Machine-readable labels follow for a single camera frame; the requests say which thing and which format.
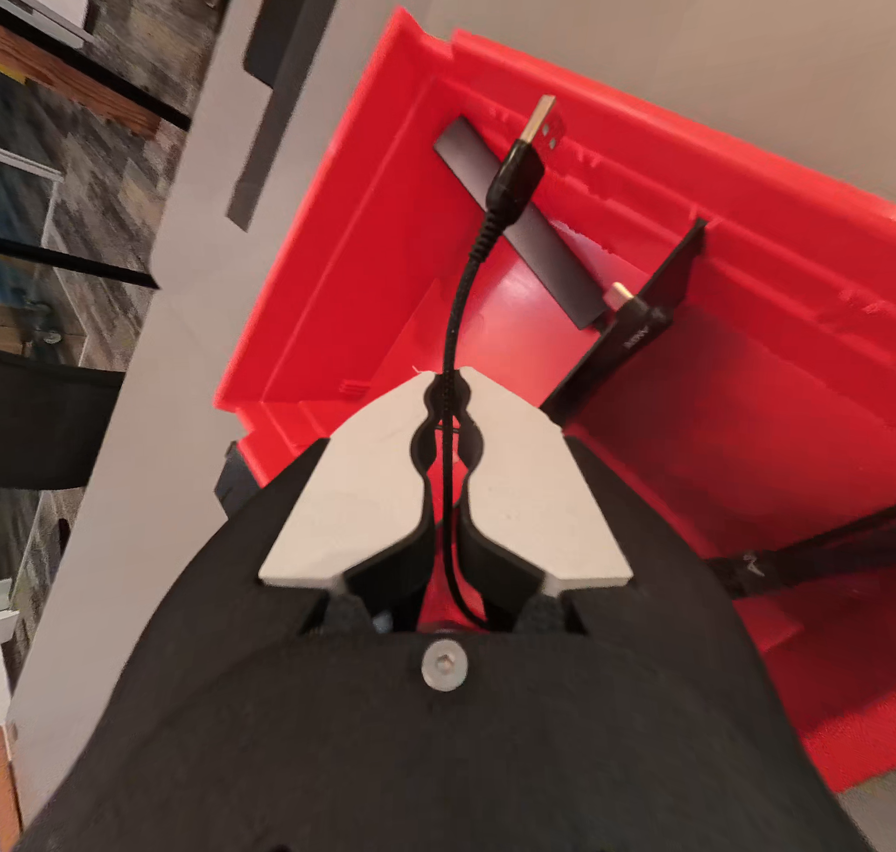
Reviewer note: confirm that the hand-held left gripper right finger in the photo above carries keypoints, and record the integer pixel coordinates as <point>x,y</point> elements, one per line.
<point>553,509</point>

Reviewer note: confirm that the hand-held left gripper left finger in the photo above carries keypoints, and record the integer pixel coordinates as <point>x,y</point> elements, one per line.
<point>343,509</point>

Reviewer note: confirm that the red plastic bin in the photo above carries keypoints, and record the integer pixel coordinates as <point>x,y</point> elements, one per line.
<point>364,278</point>

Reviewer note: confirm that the grey usb hub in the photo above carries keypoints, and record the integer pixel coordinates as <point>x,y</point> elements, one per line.
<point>546,257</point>

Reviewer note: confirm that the black bar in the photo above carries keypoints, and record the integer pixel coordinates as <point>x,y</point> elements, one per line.
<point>812,544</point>

